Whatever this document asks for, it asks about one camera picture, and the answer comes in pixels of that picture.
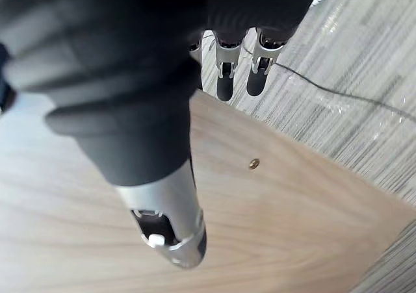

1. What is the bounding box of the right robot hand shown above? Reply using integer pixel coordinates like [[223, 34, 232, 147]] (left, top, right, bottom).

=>
[[0, 0, 326, 270]]

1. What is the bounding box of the light wooden cabinet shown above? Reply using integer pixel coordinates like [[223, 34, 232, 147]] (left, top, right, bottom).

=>
[[0, 88, 416, 293]]

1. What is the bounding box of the dark blue object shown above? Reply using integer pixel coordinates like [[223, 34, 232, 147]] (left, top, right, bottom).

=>
[[0, 42, 16, 114]]

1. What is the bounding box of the thin black cable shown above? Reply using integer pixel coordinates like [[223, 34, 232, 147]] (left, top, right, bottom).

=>
[[240, 42, 416, 123]]

